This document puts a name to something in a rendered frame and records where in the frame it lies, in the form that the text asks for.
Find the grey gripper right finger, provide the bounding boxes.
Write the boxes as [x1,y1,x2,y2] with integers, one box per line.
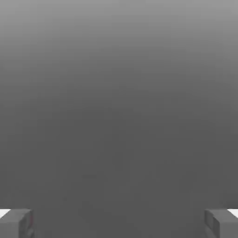
[204,208,238,238]

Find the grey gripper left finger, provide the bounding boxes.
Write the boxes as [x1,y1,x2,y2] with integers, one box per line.
[0,208,35,238]

